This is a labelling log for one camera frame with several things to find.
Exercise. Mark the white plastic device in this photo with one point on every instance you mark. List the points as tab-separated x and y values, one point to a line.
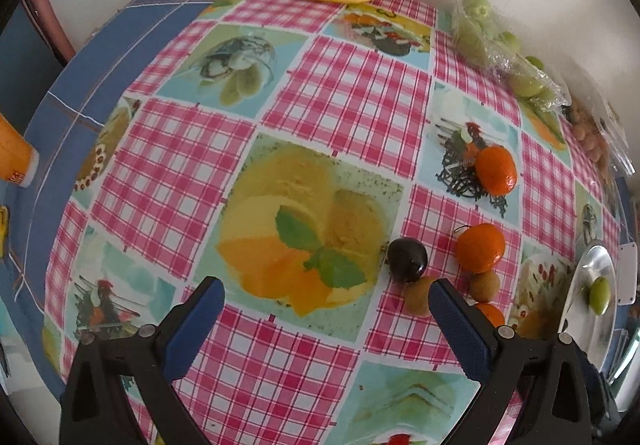
627	275

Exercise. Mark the blue tablecloth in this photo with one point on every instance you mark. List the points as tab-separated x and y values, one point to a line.
100	75

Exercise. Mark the orange plastic cup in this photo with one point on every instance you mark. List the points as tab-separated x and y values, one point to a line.
15	155

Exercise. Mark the bag of brown longans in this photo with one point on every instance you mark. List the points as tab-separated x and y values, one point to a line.
587	135

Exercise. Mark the plastic bag of green fruit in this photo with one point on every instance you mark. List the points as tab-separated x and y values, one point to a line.
480	32

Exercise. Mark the pink checked printed tablecloth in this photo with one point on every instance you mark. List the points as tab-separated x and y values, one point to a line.
350	85

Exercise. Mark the orange tangerine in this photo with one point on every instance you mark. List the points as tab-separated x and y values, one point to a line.
496	170
480	247
492	314

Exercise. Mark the banana peel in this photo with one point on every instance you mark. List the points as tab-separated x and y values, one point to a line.
4	230

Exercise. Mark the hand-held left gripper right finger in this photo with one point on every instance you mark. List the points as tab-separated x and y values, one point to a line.
460	335

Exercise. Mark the brown kiwi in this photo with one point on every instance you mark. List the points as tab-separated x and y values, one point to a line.
417	297
484	286

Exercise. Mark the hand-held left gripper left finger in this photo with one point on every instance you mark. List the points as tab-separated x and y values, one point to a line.
196	325

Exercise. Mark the round metal plate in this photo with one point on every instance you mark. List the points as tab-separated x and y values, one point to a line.
575	297

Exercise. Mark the dark purple plum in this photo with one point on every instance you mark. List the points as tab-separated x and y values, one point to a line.
407	260

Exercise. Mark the large green mango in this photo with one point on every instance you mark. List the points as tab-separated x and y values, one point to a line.
600	294

